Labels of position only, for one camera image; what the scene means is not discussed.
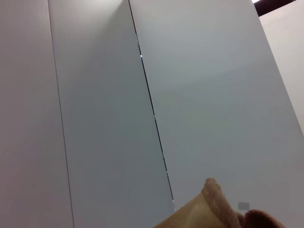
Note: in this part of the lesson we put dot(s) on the khaki canvas food bag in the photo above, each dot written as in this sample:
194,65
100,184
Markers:
202,213

